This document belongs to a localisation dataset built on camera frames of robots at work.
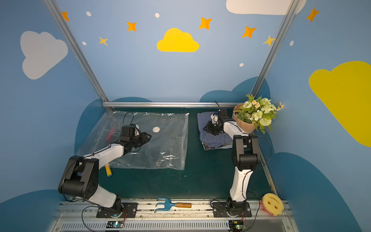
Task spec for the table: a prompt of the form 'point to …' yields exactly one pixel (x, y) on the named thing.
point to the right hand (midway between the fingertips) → (206, 127)
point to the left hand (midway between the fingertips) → (152, 136)
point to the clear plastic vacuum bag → (166, 149)
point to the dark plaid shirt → (208, 147)
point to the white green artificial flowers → (258, 110)
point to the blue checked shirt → (221, 140)
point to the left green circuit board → (115, 224)
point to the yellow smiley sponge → (273, 204)
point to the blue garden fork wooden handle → (168, 204)
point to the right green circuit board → (236, 225)
